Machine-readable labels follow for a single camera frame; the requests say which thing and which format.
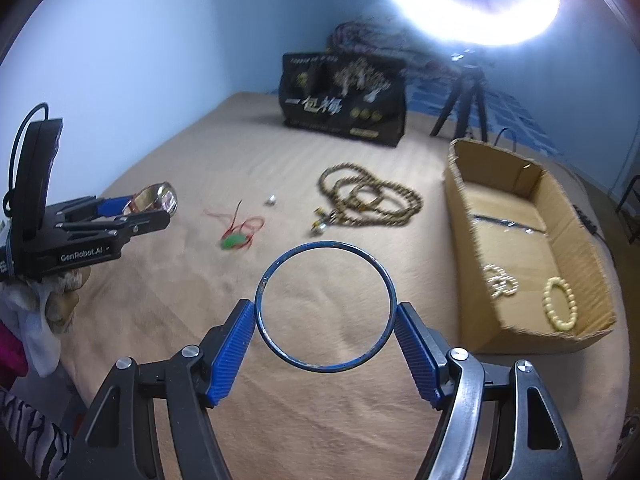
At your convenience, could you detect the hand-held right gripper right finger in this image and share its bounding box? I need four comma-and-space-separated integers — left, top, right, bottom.
393, 302, 585, 480

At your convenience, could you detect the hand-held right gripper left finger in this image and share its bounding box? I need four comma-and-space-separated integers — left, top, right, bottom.
59, 299, 262, 480

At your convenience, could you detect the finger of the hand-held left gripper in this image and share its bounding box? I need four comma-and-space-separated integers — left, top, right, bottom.
54, 210, 172, 247
45, 195, 132, 224

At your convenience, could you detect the shiny amber bracelet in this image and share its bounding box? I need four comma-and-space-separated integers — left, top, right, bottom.
122, 183, 179, 219

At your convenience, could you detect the blue metal bangle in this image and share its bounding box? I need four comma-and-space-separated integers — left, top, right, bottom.
254, 241, 399, 374

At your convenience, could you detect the cardboard box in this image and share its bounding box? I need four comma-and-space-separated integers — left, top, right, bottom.
443, 138, 617, 356

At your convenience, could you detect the person's left hand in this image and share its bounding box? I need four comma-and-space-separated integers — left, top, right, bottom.
35, 262, 92, 335

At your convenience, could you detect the white sleeve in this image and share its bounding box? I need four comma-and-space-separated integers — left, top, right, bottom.
0, 280, 63, 379

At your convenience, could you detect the clear plastic bag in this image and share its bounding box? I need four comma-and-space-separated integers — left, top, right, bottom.
469, 212, 547, 235

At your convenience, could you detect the zebra patterned cloth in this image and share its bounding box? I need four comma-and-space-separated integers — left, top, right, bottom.
0, 390, 73, 480

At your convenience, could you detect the black tripod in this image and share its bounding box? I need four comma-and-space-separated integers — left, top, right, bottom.
430, 51, 489, 143

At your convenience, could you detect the black printed gift bag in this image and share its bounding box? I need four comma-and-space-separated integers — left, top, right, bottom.
278, 51, 407, 148

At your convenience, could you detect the dark patterned cloth pile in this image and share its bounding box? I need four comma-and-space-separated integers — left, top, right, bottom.
327, 21, 451, 78

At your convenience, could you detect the pearl bead bracelet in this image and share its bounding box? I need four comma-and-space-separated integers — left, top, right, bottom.
482, 263, 520, 300

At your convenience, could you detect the red string green pendant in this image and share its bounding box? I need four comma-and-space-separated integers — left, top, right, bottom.
202, 200, 266, 250

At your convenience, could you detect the yellow bead bracelet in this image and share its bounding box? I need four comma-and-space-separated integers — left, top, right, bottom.
543, 276, 579, 331

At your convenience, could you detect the long wooden bead necklace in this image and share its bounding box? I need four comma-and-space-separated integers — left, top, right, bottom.
309, 162, 424, 237

